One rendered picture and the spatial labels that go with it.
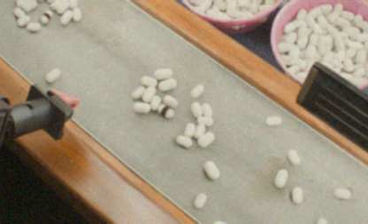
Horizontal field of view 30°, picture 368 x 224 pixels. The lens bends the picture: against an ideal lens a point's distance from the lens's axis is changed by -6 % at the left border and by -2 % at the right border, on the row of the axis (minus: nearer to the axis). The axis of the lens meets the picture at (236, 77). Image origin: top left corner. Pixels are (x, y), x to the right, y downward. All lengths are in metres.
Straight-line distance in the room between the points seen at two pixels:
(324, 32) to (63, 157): 0.63
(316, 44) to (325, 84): 0.48
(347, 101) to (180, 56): 0.55
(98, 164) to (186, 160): 0.17
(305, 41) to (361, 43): 0.13
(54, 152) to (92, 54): 0.26
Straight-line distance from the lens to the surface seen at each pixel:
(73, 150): 1.39
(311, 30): 1.56
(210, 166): 1.35
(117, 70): 1.50
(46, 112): 1.27
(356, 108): 1.04
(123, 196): 1.34
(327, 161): 1.39
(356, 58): 1.53
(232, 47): 1.48
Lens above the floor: 1.99
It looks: 58 degrees down
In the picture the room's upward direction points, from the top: straight up
